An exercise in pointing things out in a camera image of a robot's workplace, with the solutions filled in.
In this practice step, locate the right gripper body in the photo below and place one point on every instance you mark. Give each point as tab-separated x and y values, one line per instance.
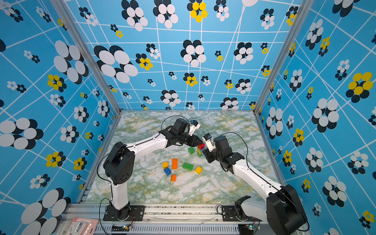
211	156

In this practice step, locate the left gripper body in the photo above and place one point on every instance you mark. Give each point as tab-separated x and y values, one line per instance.
187	139

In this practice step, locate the red square lego brick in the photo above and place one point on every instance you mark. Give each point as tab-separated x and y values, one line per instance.
201	146

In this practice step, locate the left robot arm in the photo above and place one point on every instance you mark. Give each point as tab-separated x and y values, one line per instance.
119	164

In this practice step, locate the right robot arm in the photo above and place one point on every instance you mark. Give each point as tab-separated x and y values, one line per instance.
281	209

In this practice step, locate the green square lego brick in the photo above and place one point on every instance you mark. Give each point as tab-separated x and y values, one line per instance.
191	150

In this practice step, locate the yellow lego brick centre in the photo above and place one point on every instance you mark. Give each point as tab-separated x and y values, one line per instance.
198	170

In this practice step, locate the orange long lego brick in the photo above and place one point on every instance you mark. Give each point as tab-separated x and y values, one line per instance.
174	164

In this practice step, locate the yellow lego brick left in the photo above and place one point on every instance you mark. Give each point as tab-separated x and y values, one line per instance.
165	164

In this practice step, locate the blue lego brick left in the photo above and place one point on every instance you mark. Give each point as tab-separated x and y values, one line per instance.
167	171

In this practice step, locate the small orange lego brick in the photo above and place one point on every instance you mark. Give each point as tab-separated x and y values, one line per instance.
173	178

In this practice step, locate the pink packaged item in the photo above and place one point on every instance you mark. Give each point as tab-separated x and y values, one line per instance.
82	226

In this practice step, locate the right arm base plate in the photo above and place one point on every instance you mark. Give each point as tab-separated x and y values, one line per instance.
234	213

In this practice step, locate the aluminium front rail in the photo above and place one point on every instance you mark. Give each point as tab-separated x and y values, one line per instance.
165	219

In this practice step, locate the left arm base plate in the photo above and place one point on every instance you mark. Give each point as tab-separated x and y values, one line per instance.
135	213

